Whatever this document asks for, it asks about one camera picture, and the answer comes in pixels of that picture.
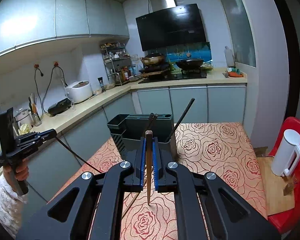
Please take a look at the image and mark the red plastic chair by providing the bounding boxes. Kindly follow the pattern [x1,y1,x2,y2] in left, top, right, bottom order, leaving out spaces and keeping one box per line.
[266,116,300,233]

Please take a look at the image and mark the brown wooden chopstick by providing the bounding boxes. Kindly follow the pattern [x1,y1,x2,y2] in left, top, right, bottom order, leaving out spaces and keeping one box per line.
[121,194,140,218]
[145,130,153,206]

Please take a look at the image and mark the blue picture backsplash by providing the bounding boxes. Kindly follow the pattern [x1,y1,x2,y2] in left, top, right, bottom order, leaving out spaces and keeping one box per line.
[165,42,212,69]

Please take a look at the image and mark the black gas hob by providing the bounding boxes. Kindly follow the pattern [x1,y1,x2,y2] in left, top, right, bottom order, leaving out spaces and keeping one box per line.
[138,70,207,84]

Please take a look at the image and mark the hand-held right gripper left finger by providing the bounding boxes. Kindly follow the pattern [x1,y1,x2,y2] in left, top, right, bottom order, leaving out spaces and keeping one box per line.
[16,136,147,240]

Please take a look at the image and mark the black hanging power cable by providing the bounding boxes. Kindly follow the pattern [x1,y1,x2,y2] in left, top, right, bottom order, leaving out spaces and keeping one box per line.
[42,66,65,113]
[34,67,44,110]

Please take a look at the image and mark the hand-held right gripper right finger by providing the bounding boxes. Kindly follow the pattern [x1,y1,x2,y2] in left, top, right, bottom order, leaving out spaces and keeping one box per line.
[152,137,282,240]

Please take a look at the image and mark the grey wall cabinets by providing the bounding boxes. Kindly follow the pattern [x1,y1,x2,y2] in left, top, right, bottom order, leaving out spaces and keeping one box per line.
[0,0,130,60]

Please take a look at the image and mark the person's left hand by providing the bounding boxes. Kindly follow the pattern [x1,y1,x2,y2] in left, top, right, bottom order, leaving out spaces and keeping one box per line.
[2,164,30,182]

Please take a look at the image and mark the golden pan with lid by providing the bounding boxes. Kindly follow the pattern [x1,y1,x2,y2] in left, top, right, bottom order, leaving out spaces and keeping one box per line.
[140,52,166,65]

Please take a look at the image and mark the dark grey utensil holder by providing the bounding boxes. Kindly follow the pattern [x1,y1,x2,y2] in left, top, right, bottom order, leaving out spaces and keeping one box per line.
[107,114,177,160]

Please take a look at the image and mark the beige kitchen countertop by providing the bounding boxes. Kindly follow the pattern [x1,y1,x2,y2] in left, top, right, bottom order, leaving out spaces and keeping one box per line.
[0,69,247,160]

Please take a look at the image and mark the rose-patterned tablecloth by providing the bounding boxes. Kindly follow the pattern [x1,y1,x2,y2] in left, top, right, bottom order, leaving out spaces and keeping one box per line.
[47,122,268,240]

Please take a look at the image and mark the person's left forearm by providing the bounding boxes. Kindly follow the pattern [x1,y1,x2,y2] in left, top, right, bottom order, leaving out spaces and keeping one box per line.
[0,174,28,239]

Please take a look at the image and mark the counter utensil jar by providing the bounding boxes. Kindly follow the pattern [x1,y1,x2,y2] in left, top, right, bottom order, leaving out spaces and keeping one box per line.
[28,92,42,127]

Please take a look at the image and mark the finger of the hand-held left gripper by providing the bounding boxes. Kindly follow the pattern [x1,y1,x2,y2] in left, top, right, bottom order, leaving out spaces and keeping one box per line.
[16,129,57,142]
[17,135,54,153]

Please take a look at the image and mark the black wok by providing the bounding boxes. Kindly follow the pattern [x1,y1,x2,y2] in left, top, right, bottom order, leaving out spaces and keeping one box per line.
[175,58,205,70]

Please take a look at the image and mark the metal kitchen rack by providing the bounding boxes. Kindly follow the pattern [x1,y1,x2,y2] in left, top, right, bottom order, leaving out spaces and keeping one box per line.
[101,43,130,84]

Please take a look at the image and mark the clear glass jar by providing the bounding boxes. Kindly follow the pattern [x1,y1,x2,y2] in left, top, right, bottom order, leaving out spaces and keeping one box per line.
[106,73,117,90]

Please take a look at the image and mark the black electric griddle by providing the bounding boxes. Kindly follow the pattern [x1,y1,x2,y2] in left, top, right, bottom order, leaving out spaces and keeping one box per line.
[47,99,74,117]

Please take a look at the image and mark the black range hood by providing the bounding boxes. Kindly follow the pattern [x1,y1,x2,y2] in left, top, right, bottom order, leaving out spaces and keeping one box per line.
[136,0,207,52]

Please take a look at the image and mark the steel pot with lid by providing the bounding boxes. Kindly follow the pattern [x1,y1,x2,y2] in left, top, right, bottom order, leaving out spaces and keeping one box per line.
[15,108,32,128]

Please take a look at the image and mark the orange and green tray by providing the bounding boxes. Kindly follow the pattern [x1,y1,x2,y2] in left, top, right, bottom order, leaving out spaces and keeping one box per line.
[227,67,244,77]

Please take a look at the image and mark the wooden board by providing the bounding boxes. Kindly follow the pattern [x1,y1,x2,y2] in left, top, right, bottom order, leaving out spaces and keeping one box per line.
[255,155,296,217]

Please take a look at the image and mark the frosted glass window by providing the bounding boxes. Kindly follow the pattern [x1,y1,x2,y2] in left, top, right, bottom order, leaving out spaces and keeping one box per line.
[212,0,257,68]

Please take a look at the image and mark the black induction cooker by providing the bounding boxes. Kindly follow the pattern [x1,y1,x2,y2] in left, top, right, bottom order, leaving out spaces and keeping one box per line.
[139,64,170,73]

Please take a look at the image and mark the white rice cooker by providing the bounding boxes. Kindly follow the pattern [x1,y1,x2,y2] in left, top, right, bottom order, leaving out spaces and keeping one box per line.
[65,80,93,104]

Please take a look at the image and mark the pale leafy vegetable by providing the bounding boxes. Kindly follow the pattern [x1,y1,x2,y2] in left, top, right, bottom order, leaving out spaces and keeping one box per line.
[18,124,32,135]

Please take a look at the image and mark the white electric kettle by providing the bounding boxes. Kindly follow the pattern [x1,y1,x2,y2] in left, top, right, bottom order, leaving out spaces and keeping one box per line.
[271,129,300,177]

